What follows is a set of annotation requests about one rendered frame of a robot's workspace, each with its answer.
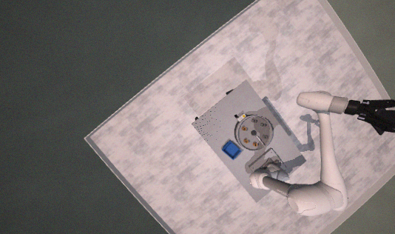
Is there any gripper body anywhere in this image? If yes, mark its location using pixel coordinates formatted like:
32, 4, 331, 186
344, 100, 376, 116

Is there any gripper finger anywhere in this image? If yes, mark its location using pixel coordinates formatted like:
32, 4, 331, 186
357, 107, 395, 131
362, 99, 395, 110

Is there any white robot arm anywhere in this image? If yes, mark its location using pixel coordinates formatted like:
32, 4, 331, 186
249, 91, 349, 216

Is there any blue shallow tray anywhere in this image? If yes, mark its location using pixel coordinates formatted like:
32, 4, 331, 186
221, 140, 241, 160

